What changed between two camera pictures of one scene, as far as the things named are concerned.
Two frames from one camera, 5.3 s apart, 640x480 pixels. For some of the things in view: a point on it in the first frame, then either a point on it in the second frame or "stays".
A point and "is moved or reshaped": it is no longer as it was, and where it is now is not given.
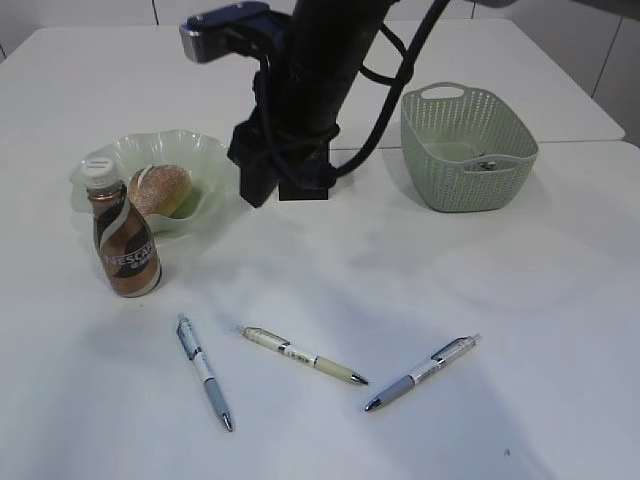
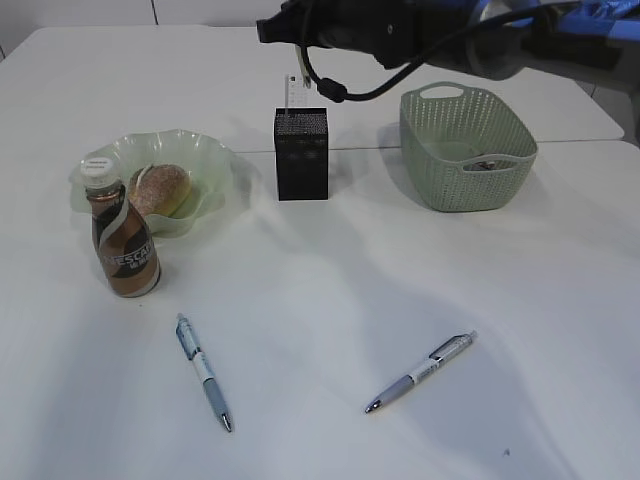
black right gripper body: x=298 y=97 -> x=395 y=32
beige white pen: x=284 y=346 is moved or reshaped
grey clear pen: x=446 y=355 stays
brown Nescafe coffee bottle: x=129 y=252 stays
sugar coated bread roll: x=159 y=189 stays
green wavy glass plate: x=210 y=164 stays
